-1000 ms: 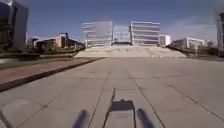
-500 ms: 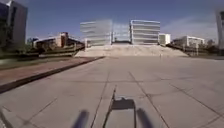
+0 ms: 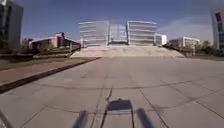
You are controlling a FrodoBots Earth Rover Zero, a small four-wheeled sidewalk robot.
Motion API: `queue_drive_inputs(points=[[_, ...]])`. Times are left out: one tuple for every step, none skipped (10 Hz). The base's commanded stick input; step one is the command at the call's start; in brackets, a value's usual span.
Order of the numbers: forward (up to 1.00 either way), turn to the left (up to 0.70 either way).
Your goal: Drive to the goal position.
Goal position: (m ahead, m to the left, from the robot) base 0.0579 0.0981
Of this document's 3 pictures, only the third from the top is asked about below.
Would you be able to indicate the dark kerb strip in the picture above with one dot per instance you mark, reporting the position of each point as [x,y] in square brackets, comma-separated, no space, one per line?
[43,75]

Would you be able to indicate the grass strip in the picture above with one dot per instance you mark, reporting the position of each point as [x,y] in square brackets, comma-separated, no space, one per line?
[26,62]

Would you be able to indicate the low white building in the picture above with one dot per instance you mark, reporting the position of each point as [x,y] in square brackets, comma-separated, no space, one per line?
[185,42]

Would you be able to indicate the tall glass building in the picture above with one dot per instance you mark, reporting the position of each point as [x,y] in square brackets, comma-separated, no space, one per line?
[218,26]

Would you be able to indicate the grey stone slab plaza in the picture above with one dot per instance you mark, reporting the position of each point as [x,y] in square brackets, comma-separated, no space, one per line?
[133,76]

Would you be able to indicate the dark tall building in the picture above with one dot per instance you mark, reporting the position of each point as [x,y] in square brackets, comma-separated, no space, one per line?
[10,26]

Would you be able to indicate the white banded glass building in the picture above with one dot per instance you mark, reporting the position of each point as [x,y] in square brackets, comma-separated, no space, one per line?
[133,32]

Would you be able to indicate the wide pale stone steps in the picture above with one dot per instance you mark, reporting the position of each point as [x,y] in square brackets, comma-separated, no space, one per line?
[125,51]

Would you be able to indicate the small white building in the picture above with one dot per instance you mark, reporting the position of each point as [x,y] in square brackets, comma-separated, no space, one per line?
[161,39]

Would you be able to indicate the reddish paved strip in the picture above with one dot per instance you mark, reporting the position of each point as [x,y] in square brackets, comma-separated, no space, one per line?
[30,70]

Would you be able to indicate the low red brick building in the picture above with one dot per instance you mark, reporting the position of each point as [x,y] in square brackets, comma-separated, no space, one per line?
[53,41]

